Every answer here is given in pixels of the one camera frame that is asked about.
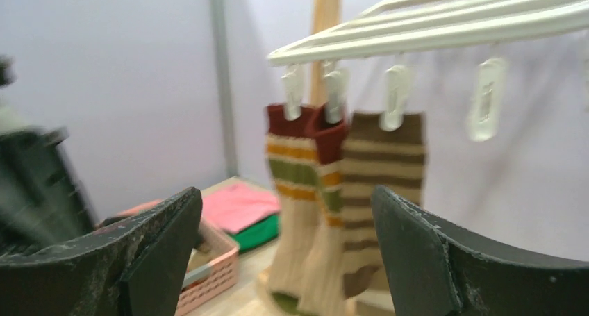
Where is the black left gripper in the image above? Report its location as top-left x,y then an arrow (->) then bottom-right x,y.
0,53 -> 97,260

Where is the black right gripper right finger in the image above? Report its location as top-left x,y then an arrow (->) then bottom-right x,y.
371,185 -> 588,316

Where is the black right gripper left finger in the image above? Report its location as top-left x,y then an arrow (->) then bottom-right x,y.
1,187 -> 202,315

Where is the brown beige striped sock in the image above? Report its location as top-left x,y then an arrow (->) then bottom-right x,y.
340,113 -> 427,298

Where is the white clip drying hanger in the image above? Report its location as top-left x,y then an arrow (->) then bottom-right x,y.
268,0 -> 588,66

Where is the pink perforated basket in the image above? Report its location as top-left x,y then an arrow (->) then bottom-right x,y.
119,196 -> 237,315

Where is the pink towel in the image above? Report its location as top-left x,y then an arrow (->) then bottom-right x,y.
202,182 -> 281,234

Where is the wooden rack base tray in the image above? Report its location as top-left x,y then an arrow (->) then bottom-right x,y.
256,267 -> 395,315

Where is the green cloth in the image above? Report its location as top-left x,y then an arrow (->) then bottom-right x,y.
228,214 -> 279,253

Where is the left wooden rack post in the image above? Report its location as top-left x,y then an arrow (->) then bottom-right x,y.
310,0 -> 341,106

